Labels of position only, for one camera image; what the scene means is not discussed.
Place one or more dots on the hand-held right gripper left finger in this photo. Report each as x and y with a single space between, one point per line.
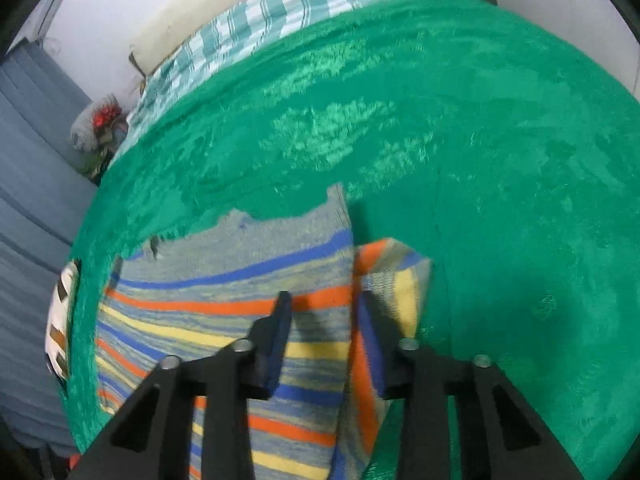
277 340

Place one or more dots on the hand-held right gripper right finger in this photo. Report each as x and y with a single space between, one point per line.
372 345

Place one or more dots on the striped knit sweater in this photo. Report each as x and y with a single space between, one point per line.
225 260

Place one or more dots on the blue-grey curtain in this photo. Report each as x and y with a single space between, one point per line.
30 185

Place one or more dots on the grey knitted bag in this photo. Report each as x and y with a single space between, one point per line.
85 132

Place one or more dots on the green velvet blanket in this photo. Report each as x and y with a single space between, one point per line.
450 160

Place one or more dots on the red flower bunch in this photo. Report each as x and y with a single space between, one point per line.
105 116

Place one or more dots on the teal plaid bed sheet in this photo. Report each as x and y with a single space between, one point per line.
280 5

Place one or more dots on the cream padded headboard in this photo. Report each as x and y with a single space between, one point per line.
200 10

